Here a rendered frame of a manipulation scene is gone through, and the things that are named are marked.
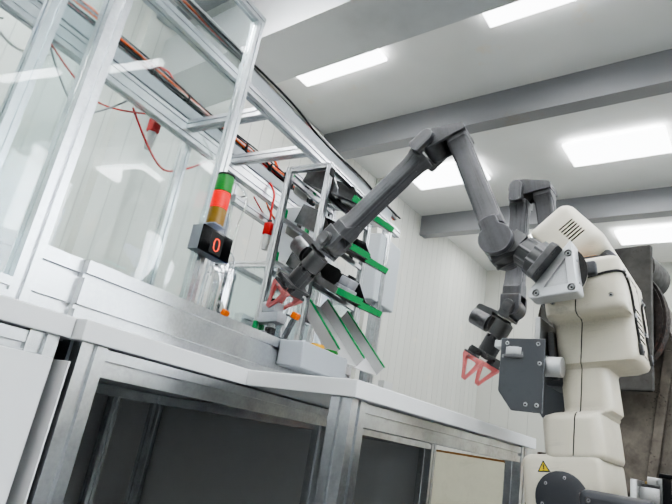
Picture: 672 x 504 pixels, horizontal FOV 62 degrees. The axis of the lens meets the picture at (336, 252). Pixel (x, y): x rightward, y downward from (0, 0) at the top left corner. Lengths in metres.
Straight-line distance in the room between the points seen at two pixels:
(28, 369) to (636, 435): 5.29
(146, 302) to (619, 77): 6.26
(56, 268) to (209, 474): 1.79
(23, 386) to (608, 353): 1.09
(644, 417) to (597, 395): 4.37
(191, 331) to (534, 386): 0.73
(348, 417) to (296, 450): 1.41
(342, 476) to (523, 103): 6.37
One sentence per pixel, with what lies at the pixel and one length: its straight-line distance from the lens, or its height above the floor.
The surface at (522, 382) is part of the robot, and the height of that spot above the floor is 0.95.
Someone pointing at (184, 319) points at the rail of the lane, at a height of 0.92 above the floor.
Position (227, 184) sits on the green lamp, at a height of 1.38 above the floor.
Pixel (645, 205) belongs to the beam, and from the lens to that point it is 9.50.
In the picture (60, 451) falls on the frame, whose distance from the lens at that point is 0.89.
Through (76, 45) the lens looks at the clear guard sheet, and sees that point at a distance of 0.98.
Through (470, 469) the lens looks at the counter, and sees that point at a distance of 9.28.
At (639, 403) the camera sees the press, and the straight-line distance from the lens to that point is 5.75.
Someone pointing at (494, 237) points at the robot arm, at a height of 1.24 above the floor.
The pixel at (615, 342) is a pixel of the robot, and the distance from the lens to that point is 1.35.
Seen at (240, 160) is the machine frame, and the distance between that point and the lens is 3.02.
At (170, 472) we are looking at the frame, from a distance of 2.78.
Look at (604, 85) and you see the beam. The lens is 6.87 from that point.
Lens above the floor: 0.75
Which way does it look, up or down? 18 degrees up
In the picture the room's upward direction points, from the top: 10 degrees clockwise
